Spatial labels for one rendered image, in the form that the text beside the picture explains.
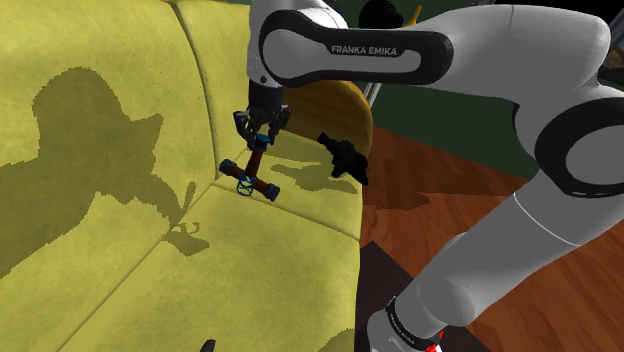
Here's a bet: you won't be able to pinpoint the black angular object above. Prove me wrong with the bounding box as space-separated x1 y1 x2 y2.
316 131 370 187

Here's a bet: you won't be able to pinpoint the dark robot stand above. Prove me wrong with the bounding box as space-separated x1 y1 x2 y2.
354 240 494 352

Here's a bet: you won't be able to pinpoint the yellow sofa wooden armrest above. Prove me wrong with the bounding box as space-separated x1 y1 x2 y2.
0 0 376 352

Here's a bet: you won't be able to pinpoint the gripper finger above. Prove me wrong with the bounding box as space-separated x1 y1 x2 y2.
265 107 293 146
232 110 260 150

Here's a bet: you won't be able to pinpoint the brown tee pipe blue caps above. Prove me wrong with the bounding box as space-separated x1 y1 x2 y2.
217 133 282 203

